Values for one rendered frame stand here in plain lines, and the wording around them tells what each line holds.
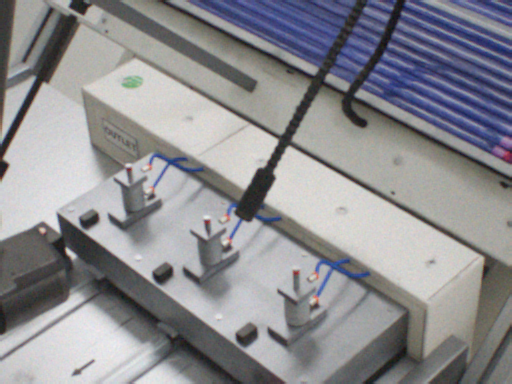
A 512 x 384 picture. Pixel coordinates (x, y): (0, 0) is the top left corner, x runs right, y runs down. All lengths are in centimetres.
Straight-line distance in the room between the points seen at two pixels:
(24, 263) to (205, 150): 34
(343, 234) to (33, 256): 31
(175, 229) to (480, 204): 29
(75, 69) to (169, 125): 232
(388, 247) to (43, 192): 41
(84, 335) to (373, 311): 28
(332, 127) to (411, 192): 12
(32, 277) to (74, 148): 46
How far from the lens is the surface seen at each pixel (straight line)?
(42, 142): 127
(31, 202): 119
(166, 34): 103
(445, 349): 99
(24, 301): 82
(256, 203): 88
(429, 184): 103
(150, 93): 119
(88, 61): 342
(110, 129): 120
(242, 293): 97
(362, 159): 107
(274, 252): 100
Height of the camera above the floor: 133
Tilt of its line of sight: 4 degrees down
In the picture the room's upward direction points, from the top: 29 degrees clockwise
